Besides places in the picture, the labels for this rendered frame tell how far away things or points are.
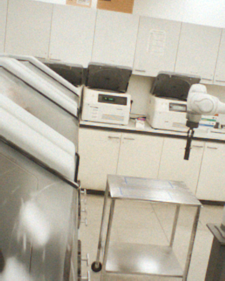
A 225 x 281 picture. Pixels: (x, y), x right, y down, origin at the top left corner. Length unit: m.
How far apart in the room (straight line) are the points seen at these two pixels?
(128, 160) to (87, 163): 0.49
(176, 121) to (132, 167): 0.77
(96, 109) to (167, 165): 1.10
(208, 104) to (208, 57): 2.88
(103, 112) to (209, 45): 1.55
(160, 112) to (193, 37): 1.01
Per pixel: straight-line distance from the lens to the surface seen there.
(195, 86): 2.17
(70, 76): 4.65
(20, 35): 4.63
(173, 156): 4.60
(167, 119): 4.48
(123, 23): 4.61
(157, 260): 2.91
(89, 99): 4.35
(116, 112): 4.37
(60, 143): 0.98
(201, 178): 4.79
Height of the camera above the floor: 1.70
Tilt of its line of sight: 12 degrees down
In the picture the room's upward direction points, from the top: 8 degrees clockwise
